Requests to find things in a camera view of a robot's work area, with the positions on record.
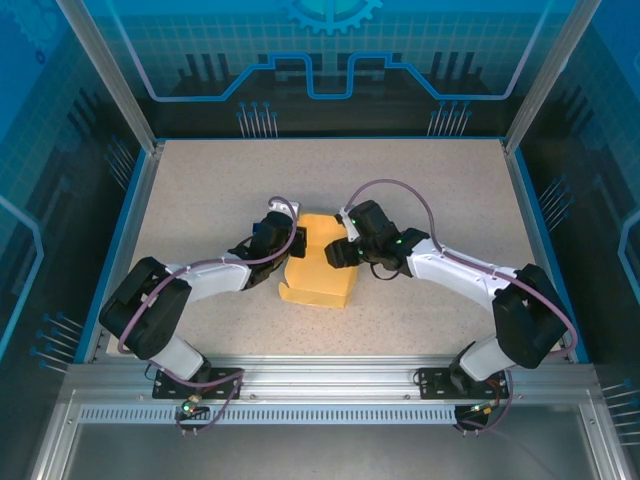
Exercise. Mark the blue toy brick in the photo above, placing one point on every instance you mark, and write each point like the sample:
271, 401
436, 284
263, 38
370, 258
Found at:
256, 228

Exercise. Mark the yellow paper box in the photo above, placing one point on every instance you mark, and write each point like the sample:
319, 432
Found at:
315, 280

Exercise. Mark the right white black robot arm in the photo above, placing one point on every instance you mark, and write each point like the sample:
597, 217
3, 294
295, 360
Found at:
450, 270

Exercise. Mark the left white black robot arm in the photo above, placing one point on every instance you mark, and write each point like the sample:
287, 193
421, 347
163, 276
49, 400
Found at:
215, 277

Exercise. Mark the small status light board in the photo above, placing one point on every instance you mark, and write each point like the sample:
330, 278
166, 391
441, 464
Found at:
485, 408
190, 406

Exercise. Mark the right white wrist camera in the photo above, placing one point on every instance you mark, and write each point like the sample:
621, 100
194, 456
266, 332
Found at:
345, 218

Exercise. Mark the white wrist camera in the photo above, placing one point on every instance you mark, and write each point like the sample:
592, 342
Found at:
292, 206
345, 218

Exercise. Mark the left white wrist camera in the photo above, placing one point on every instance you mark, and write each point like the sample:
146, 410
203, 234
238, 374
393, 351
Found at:
292, 206

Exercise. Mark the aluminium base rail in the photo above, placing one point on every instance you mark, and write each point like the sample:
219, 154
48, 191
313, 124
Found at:
325, 380

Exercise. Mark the aluminium frame post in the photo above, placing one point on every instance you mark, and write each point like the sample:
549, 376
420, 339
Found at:
544, 75
114, 75

